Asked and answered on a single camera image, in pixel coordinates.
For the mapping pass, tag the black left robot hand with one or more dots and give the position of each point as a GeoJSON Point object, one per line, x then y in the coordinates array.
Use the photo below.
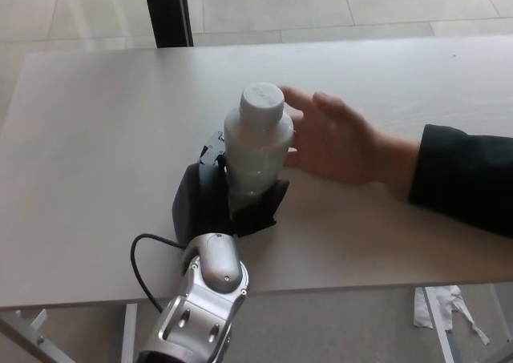
{"type": "Point", "coordinates": [192, 202]}

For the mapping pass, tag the person's dark-sleeved forearm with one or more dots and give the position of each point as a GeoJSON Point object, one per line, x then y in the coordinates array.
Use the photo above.
{"type": "Point", "coordinates": [465, 178]}

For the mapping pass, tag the white slanted table leg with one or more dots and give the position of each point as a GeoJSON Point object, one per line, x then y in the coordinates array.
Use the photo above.
{"type": "Point", "coordinates": [439, 327]}

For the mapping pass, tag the black vertical post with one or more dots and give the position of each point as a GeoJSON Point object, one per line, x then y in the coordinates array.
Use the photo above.
{"type": "Point", "coordinates": [166, 12]}

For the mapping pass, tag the person's bare hand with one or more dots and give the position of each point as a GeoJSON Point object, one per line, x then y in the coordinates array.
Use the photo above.
{"type": "Point", "coordinates": [340, 146]}

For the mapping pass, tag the grey diagonal frame bar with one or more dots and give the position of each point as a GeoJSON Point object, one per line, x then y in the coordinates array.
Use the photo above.
{"type": "Point", "coordinates": [24, 339]}

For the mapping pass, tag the white metal bracket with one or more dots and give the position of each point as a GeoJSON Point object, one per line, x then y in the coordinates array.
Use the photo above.
{"type": "Point", "coordinates": [35, 319]}

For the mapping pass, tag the crumpled white paper scrap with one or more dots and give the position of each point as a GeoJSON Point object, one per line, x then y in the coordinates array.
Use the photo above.
{"type": "Point", "coordinates": [421, 313]}

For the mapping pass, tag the white-capped clear plastic bottle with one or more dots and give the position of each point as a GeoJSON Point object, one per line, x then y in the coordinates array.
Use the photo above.
{"type": "Point", "coordinates": [256, 146]}

